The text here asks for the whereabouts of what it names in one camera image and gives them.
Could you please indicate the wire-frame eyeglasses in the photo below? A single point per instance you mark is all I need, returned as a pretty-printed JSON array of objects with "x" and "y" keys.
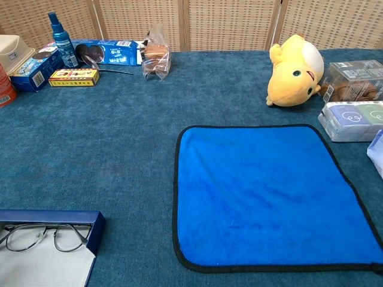
[{"x": 68, "y": 240}]

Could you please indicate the blue glasses case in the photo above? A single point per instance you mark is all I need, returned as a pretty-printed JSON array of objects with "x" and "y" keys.
[{"x": 45, "y": 263}]

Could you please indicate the teal table cover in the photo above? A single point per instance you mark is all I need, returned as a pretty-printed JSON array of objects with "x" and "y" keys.
[{"x": 119, "y": 149}]

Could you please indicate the blue microfiber cloth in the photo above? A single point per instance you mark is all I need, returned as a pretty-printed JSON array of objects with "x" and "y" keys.
[{"x": 254, "y": 194}]

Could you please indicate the clear bag of bread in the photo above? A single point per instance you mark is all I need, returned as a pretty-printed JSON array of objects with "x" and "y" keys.
[{"x": 155, "y": 56}]

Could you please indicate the yellow plush toy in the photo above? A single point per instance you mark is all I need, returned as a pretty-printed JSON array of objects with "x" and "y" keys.
[{"x": 290, "y": 83}]

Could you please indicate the long blue cookie box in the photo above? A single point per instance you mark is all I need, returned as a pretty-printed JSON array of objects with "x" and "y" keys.
[{"x": 119, "y": 52}]

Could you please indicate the wooden rattan folding screen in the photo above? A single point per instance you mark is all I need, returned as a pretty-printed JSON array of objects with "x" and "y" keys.
[{"x": 227, "y": 24}]

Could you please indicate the metal spoon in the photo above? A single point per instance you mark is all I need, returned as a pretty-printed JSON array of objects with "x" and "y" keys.
[{"x": 89, "y": 62}]

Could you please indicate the small yellow red box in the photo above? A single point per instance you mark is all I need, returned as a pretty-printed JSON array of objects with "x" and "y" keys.
[{"x": 74, "y": 78}]

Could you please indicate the multicolour pocket tissue pack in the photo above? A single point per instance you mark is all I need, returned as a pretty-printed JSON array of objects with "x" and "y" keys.
[{"x": 347, "y": 119}]

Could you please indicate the blue spray bottle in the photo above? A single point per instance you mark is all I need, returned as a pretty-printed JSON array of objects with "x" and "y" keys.
[{"x": 63, "y": 42}]

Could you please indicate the clear box of brown sweets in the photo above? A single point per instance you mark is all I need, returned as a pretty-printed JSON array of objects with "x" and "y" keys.
[{"x": 353, "y": 80}]

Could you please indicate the short blue cookie box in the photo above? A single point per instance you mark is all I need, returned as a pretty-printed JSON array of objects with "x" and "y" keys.
[{"x": 33, "y": 71}]

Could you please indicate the white wet wipes pack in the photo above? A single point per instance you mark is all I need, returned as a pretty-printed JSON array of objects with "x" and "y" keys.
[{"x": 377, "y": 152}]

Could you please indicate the red snack can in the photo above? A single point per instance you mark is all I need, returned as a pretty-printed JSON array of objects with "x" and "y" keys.
[{"x": 6, "y": 89}]

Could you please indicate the cream plastic lunch box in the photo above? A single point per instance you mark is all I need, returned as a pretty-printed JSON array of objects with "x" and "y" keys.
[{"x": 15, "y": 53}]

